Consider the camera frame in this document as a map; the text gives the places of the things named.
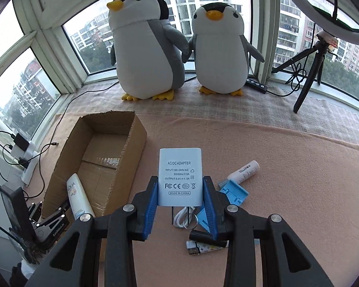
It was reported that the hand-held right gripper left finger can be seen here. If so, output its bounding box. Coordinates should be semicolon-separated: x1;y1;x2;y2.
25;176;160;287

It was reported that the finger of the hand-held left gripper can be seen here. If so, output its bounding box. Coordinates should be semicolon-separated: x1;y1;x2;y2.
28;201;71;225

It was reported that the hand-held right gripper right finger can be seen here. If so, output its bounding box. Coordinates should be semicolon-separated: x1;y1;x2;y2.
202;176;337;287

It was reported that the white cable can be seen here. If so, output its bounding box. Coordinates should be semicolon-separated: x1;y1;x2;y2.
174;206;198;229

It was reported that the white sunscreen tube blue cap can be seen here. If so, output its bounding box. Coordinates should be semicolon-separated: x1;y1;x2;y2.
66;173;95;221

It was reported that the white power adapter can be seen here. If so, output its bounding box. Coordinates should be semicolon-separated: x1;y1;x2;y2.
158;147;204;207

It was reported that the white lip balm tube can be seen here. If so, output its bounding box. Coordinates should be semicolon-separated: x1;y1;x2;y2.
228;160;260;189

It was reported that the brown cardboard box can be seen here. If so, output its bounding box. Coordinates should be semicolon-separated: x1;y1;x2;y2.
41;110;148;220

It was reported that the person's left forearm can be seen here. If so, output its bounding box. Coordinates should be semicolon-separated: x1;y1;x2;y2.
10;262;29;287

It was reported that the black key fob with keys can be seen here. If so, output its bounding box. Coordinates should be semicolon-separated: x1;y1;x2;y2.
182;206;229;248

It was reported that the blue phone stand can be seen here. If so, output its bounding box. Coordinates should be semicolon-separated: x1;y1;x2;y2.
196;179;248;234

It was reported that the patterned lighter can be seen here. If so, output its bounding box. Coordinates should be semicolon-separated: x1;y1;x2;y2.
187;239;225;256

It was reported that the white power strip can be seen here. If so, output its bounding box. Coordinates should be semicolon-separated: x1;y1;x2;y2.
10;142;39;186

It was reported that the pink blanket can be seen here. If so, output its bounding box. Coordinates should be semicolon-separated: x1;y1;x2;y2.
24;110;359;287

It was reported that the plaid mat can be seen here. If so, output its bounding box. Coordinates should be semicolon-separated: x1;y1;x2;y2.
60;78;359;144

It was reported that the large penguin plush toy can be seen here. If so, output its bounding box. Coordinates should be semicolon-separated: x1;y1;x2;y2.
107;0;190;101

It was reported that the small penguin plush toy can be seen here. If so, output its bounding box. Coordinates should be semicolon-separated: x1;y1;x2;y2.
184;2;265;97

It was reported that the black tripod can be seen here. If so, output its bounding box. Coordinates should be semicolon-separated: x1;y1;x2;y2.
271;31;338;114

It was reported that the black cable with plug end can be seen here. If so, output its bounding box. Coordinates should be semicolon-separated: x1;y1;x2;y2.
26;141;60;199

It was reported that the long black cable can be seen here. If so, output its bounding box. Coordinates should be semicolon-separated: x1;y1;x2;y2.
37;78;120;156

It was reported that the black inline cable controller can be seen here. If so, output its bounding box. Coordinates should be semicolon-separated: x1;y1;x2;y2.
246;78;268;94

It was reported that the black ring light cable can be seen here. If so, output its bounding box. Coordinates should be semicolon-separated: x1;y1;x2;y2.
266;62;308;98

